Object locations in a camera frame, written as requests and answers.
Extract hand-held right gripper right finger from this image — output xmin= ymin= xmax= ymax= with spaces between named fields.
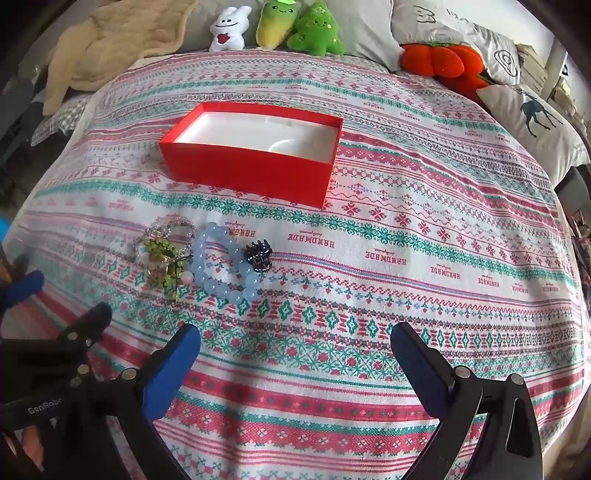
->
xmin=390 ymin=322 xmax=544 ymax=480

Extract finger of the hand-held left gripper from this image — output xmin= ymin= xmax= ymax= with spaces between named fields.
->
xmin=0 ymin=270 xmax=45 ymax=315
xmin=44 ymin=302 xmax=114 ymax=367

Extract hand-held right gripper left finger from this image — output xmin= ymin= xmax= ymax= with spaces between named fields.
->
xmin=69 ymin=323 xmax=201 ymax=480

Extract gold hoop earrings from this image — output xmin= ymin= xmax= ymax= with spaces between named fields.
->
xmin=147 ymin=263 xmax=180 ymax=291

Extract green bead bracelet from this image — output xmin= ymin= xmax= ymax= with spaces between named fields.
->
xmin=142 ymin=237 xmax=195 ymax=303

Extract blue bead bracelet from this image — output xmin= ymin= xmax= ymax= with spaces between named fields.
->
xmin=190 ymin=222 xmax=259 ymax=304

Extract dark beaded jewellery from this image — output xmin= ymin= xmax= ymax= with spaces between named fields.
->
xmin=242 ymin=240 xmax=273 ymax=274

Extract red cardboard box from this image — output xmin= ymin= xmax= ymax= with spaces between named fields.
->
xmin=159 ymin=102 xmax=345 ymax=209

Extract person's left hand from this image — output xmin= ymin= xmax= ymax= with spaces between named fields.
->
xmin=16 ymin=427 xmax=52 ymax=468

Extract patterned knit-print bedspread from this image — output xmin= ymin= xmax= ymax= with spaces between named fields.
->
xmin=0 ymin=48 xmax=587 ymax=480

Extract checkered bed sheet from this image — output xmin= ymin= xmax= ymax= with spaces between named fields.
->
xmin=30 ymin=95 xmax=94 ymax=147

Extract beige fleece blanket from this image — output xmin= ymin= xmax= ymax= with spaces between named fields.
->
xmin=43 ymin=0 xmax=200 ymax=116

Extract white deer print pillow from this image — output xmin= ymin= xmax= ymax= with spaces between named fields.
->
xmin=475 ymin=83 xmax=591 ymax=184

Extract orange pumpkin plush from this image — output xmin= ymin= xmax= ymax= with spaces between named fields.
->
xmin=399 ymin=41 xmax=468 ymax=80
xmin=438 ymin=46 xmax=493 ymax=100

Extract white plush toy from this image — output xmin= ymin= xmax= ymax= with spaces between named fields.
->
xmin=209 ymin=6 xmax=253 ymax=53

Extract white bookshelf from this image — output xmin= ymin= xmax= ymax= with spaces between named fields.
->
xmin=517 ymin=41 xmax=583 ymax=116

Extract white pillow with black print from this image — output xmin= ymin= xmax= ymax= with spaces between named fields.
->
xmin=392 ymin=0 xmax=522 ymax=86

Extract yellow-green plush toy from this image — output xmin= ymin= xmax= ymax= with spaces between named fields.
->
xmin=255 ymin=0 xmax=302 ymax=49

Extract green tree plush toy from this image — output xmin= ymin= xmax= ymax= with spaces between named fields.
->
xmin=287 ymin=0 xmax=347 ymax=57

